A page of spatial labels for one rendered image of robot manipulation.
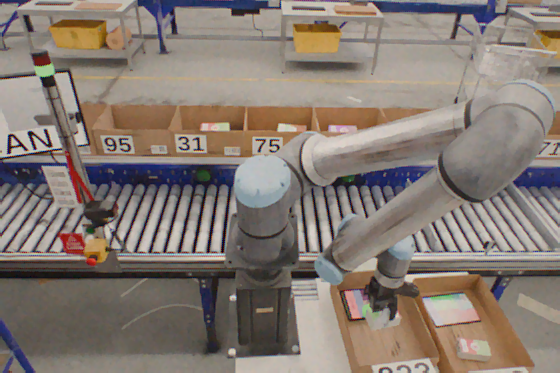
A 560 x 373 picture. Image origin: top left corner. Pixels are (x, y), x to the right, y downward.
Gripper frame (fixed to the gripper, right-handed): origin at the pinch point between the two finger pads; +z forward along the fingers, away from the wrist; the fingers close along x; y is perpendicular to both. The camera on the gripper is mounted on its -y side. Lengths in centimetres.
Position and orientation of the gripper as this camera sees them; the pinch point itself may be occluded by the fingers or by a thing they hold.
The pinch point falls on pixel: (383, 315)
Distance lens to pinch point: 145.1
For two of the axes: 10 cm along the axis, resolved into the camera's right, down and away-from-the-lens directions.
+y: -9.7, 1.1, -2.1
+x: 2.3, 5.7, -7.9
